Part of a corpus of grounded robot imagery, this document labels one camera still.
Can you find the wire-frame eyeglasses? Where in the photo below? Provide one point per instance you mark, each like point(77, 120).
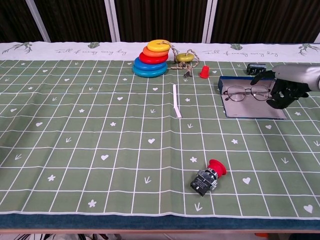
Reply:
point(236, 93)

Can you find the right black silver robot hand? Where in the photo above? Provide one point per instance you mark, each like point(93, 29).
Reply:
point(297, 77)

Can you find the red emergency stop button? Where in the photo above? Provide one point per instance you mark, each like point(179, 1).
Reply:
point(217, 168)

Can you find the small red plastic cap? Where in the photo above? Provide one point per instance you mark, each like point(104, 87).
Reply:
point(204, 73)

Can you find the white aluminium partition post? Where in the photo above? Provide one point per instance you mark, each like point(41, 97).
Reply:
point(37, 21)
point(318, 38)
point(207, 21)
point(112, 21)

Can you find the white bent plastic strip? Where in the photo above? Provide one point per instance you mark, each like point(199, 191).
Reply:
point(175, 100)

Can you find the dark blue table underlay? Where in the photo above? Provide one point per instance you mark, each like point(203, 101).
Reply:
point(150, 222)

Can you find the small black counter device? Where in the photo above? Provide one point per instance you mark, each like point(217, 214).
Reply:
point(253, 68)

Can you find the green grid tablecloth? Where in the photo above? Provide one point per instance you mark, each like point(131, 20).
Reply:
point(100, 140)

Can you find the blue glasses case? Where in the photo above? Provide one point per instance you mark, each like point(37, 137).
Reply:
point(250, 110)

